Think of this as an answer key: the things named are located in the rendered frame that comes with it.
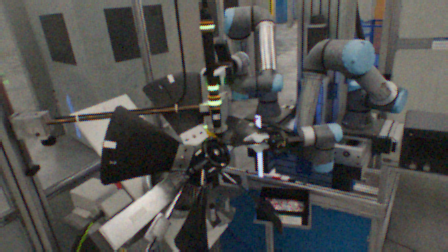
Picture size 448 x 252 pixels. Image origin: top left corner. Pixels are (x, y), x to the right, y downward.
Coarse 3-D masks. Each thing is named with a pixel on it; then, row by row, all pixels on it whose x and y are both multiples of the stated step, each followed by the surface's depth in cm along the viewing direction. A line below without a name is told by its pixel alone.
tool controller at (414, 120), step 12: (408, 120) 107; (420, 120) 106; (432, 120) 105; (444, 120) 104; (408, 132) 105; (420, 132) 103; (432, 132) 102; (444, 132) 100; (408, 144) 108; (420, 144) 106; (432, 144) 104; (444, 144) 102; (408, 156) 111; (420, 156) 108; (432, 156) 106; (444, 156) 104; (408, 168) 114; (420, 168) 112; (432, 168) 109; (444, 168) 107
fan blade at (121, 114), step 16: (128, 112) 88; (112, 128) 85; (128, 128) 87; (144, 128) 90; (128, 144) 88; (144, 144) 90; (160, 144) 93; (176, 144) 96; (128, 160) 88; (144, 160) 91; (160, 160) 95; (112, 176) 86; (128, 176) 89
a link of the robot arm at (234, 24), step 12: (228, 12) 145; (240, 12) 143; (252, 12) 143; (228, 24) 145; (240, 24) 145; (252, 24) 144; (228, 36) 153; (240, 36) 149; (240, 48) 155; (252, 96) 176
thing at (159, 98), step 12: (192, 72) 117; (156, 84) 113; (168, 84) 113; (180, 84) 114; (192, 84) 115; (156, 96) 111; (168, 96) 112; (180, 96) 112; (192, 96) 112; (168, 120) 110; (180, 120) 109; (192, 120) 109; (180, 132) 109
